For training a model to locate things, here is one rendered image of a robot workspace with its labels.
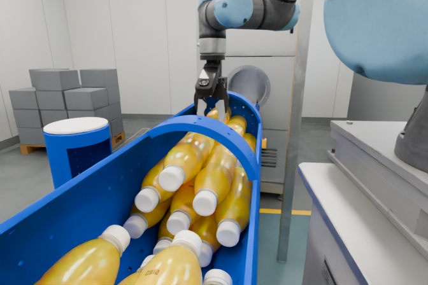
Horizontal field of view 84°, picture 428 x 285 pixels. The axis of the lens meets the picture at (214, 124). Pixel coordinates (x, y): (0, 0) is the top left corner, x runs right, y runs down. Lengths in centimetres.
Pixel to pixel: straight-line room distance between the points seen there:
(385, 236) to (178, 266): 24
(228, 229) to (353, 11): 35
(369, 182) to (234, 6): 41
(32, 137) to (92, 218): 383
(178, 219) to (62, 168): 92
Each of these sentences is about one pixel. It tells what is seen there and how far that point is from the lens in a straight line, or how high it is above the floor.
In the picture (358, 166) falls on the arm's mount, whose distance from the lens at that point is 45.
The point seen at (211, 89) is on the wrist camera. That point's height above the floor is 127.
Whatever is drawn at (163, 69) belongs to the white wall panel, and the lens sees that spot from 526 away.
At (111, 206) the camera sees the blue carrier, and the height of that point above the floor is 108.
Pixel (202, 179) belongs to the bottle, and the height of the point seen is 114.
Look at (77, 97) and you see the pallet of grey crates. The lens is 367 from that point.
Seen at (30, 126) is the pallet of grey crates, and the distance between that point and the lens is 422.
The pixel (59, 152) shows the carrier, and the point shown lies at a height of 94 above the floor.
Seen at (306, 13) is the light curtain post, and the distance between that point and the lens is 141.
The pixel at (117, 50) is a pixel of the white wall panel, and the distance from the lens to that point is 560.
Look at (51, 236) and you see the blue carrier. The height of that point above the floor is 111.
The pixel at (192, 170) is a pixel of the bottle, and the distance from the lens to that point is 43.
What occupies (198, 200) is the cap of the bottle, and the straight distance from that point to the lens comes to 41.
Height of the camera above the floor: 135
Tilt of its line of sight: 16 degrees down
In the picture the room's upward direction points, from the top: straight up
